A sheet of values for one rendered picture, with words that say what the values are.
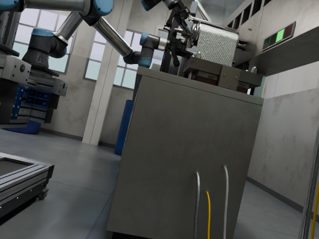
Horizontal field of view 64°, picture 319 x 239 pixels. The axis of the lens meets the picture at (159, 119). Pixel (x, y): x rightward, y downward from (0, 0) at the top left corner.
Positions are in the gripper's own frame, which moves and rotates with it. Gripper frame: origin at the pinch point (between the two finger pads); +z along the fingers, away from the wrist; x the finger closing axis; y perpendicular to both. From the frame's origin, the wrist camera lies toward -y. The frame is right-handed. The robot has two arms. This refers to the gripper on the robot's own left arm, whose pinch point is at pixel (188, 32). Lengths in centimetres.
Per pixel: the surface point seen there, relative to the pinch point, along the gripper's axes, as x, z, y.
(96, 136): 336, 12, -132
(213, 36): -8.4, 11.4, 7.9
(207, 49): -8.4, 15.5, 0.2
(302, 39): -56, 38, 18
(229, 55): -8.4, 26.1, 9.6
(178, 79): -34, 20, -31
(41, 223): -16, 38, -131
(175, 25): 24.9, -12.9, 5.0
